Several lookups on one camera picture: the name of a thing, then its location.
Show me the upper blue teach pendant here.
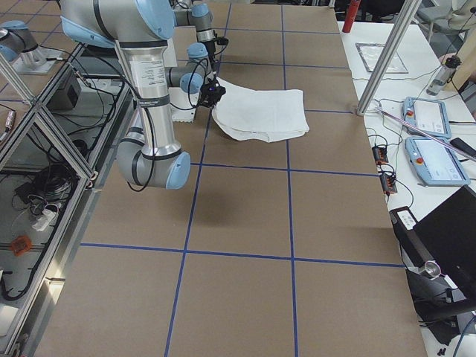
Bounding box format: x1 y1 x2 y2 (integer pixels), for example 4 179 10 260
402 97 451 139

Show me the white printed t-shirt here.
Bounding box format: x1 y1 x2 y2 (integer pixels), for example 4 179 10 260
212 78 309 143

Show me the lower blue teach pendant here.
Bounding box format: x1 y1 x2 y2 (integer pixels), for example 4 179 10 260
405 136 471 187

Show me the red bottle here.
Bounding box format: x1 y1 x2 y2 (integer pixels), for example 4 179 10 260
342 0 361 33

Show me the clear water bottle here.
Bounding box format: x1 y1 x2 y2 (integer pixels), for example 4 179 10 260
426 55 461 96

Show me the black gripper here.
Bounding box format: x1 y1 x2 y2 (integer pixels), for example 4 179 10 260
199 82 226 108

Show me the blue teach pendant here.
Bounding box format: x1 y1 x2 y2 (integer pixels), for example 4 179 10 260
402 97 451 139
405 136 471 187

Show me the black framed clear sheet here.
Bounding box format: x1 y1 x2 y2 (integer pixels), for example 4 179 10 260
356 42 408 74

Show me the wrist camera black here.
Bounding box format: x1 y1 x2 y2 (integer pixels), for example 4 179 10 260
215 36 229 47

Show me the thin metal rod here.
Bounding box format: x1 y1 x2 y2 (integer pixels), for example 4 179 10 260
371 103 476 161

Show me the black laptop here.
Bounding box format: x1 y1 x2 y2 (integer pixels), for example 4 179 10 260
414 185 475 297

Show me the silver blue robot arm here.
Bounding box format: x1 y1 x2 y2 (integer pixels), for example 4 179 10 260
61 1 228 190
173 2 217 71

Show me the black smartphone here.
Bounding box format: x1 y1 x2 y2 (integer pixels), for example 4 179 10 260
450 138 476 157

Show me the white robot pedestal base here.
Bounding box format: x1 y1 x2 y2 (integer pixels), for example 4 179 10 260
163 39 198 123

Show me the aluminium frame post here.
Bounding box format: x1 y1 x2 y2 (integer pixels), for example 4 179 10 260
356 0 422 116

